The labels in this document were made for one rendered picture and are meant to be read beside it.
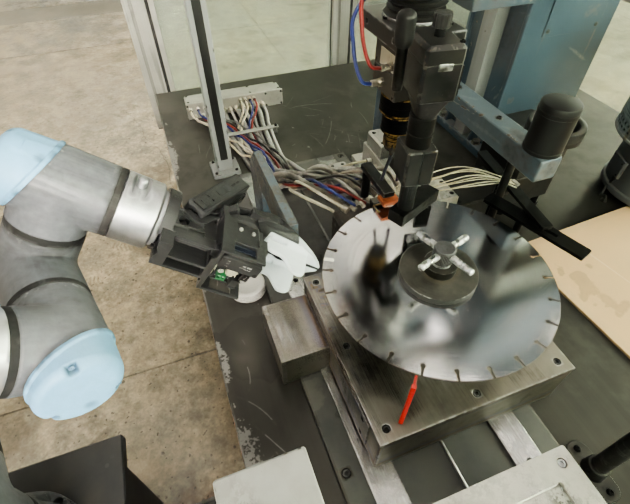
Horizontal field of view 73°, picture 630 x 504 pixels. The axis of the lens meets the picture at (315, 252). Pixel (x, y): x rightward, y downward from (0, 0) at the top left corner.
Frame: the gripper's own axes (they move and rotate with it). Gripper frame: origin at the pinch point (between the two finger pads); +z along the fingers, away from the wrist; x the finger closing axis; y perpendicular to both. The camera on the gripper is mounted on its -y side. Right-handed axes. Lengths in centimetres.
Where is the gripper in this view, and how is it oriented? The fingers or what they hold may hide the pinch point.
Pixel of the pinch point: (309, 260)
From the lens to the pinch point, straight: 57.3
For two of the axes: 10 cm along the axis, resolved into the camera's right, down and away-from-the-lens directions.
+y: 0.9, 7.3, -6.8
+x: 5.5, -6.0, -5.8
